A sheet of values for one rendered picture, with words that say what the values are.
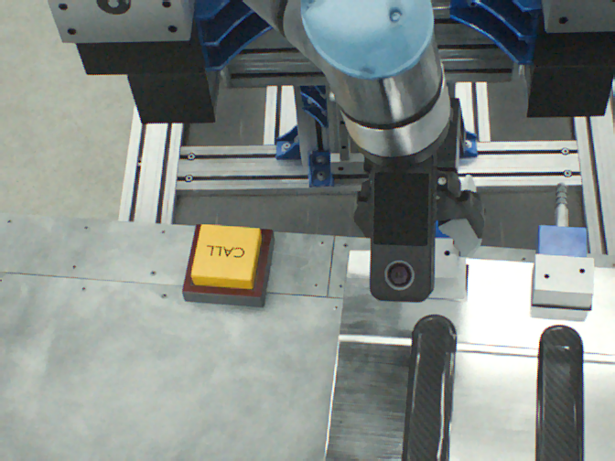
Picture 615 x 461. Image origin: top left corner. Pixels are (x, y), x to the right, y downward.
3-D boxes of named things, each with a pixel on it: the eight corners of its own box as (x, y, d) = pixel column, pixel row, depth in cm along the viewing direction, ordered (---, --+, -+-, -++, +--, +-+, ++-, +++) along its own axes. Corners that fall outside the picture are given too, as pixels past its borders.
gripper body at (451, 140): (470, 134, 93) (455, 52, 83) (466, 230, 90) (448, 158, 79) (378, 136, 95) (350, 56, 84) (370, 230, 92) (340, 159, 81)
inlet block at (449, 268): (416, 165, 107) (408, 138, 102) (470, 164, 106) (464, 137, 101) (408, 297, 102) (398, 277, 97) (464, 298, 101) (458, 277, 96)
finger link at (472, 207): (500, 220, 93) (464, 172, 86) (499, 238, 93) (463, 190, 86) (445, 226, 95) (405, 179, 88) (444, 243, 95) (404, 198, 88)
